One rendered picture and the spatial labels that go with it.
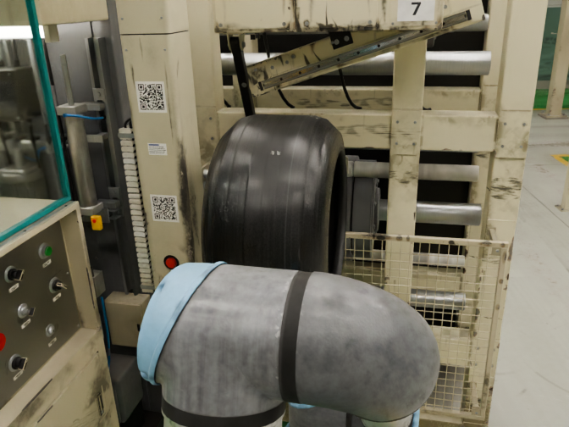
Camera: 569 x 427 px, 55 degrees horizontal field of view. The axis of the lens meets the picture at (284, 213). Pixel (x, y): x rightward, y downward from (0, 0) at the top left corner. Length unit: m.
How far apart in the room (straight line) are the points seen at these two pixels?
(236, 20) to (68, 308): 0.88
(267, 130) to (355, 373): 0.91
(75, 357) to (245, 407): 1.07
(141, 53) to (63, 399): 0.86
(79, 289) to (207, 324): 1.11
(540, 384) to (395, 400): 2.45
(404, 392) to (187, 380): 0.18
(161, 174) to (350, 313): 1.03
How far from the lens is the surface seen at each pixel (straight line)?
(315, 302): 0.45
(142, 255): 1.56
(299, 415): 1.04
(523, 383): 2.91
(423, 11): 1.48
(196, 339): 0.47
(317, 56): 1.65
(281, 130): 1.29
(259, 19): 1.54
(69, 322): 1.56
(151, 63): 1.37
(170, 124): 1.38
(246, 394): 0.48
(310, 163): 1.21
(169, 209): 1.45
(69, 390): 1.52
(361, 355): 0.45
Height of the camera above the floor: 1.73
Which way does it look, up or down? 22 degrees down
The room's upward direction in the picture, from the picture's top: 2 degrees counter-clockwise
